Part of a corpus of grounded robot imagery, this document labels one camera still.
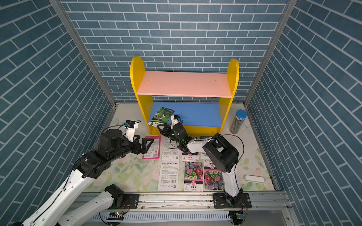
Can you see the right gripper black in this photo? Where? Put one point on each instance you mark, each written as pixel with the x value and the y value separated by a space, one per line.
pixel 167 131

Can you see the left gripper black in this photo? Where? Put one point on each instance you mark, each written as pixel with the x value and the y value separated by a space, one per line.
pixel 144 149

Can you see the green gourd seed packet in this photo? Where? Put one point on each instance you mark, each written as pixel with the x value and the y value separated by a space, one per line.
pixel 161 117

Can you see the pink bordered seed packet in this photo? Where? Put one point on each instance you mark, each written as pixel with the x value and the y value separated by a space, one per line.
pixel 154 150

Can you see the white text seed packet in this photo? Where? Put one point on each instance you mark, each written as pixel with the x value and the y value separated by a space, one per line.
pixel 170 151

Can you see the magenta hollyhock seed packet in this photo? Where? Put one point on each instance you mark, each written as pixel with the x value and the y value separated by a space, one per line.
pixel 190 156

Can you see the white text packet shelf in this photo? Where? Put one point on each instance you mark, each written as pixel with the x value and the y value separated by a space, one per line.
pixel 169 176

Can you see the purple flower seed packet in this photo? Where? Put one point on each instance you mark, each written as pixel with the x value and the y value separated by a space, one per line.
pixel 204 156

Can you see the mixed flower seed packet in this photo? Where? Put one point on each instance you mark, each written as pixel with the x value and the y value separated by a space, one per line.
pixel 193 177

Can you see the red zinnia seed packet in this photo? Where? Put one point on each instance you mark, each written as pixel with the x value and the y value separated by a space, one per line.
pixel 213 179

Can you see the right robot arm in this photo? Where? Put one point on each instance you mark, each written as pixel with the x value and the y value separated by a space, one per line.
pixel 222 154

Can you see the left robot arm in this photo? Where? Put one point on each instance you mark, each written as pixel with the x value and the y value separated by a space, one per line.
pixel 113 145

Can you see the yellow shelf with pink board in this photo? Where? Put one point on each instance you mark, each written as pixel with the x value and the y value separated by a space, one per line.
pixel 198 119

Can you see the floral table mat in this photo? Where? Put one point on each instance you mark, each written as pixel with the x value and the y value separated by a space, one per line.
pixel 134 174

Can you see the steel bottle blue lid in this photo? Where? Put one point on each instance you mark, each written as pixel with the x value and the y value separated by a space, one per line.
pixel 239 118

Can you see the small white object on mat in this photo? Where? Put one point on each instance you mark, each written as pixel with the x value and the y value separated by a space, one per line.
pixel 254 179

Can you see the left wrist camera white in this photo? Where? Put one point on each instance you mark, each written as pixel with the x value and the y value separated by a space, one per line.
pixel 130 128

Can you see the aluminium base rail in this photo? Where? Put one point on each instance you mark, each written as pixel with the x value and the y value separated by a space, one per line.
pixel 270 208

